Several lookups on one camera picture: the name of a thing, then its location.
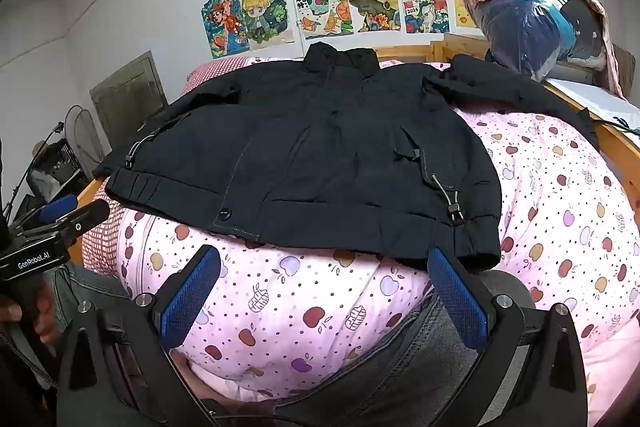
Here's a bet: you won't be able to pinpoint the white sheet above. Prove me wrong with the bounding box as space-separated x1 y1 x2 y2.
547 77 640 132

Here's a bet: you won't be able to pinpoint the wooden bed frame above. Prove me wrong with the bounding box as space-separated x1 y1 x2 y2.
65 32 640 268

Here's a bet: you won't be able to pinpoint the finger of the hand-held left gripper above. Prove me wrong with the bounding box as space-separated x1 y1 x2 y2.
59 199 111 239
37 194 79 224

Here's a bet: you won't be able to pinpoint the pink apple-print quilt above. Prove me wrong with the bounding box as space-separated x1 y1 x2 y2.
117 57 640 427

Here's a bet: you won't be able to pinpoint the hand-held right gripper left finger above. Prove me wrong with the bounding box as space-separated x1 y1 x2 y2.
56 244 223 427

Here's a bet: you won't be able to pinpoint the black jacket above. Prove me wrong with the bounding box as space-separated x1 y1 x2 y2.
92 41 601 272

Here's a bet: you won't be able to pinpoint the black plastic crate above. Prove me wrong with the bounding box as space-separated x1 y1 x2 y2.
27 139 86 208

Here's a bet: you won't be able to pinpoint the grey wall panel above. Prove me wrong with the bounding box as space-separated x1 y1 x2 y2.
89 51 168 142

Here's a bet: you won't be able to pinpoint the person's dark grey jeans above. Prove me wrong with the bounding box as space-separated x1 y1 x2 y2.
50 262 533 427

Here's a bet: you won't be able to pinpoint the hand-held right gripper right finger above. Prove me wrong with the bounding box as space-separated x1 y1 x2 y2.
428 248 588 427

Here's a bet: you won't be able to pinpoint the standing fan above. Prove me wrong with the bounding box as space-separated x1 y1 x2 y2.
64 104 108 168

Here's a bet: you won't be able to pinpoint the person's left hand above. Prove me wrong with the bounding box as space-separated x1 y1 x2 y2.
0 281 59 344

